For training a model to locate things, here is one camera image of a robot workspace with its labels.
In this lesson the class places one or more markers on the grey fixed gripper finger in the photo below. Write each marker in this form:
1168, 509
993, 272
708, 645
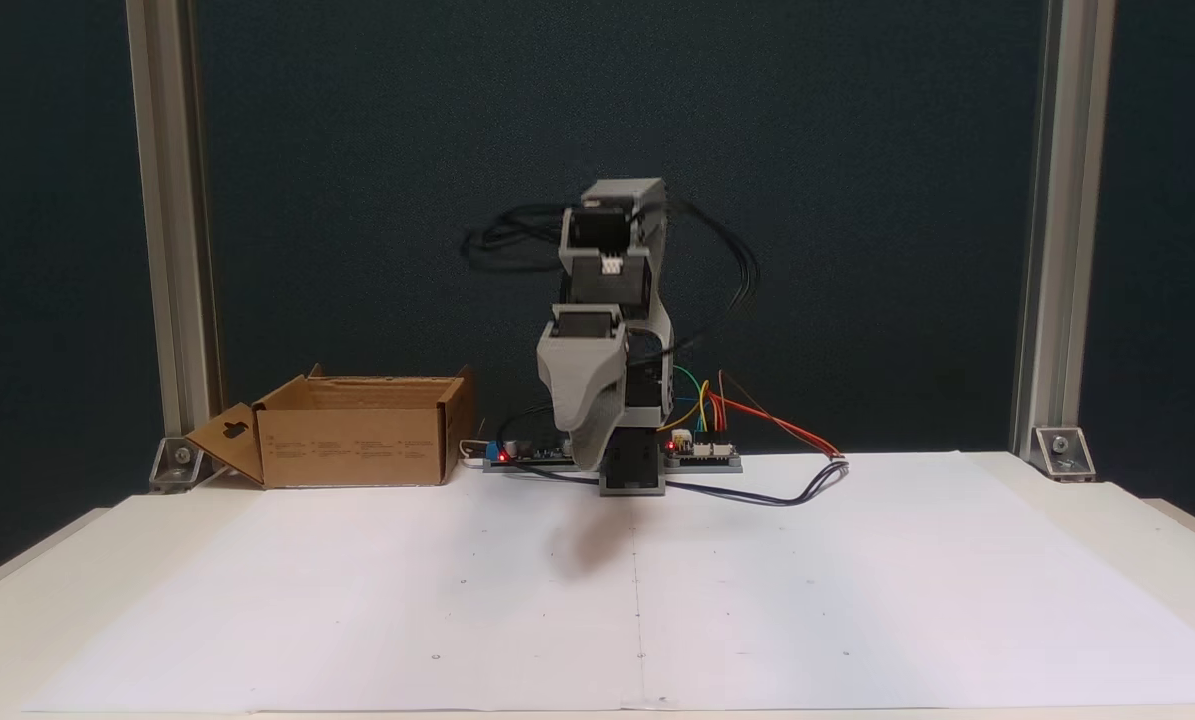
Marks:
587, 410

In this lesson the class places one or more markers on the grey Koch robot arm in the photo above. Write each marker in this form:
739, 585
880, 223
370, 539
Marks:
617, 190

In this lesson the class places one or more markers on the circuit board with white sockets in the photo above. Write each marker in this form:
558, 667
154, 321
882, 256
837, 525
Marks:
702, 450

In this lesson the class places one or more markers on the open cardboard box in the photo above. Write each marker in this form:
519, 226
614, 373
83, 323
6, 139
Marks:
352, 445

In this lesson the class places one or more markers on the aluminium corner bracket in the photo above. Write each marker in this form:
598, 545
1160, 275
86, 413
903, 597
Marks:
1062, 448
182, 462

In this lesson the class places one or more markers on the aluminium extrusion post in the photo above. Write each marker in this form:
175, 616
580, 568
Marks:
1062, 200
172, 200

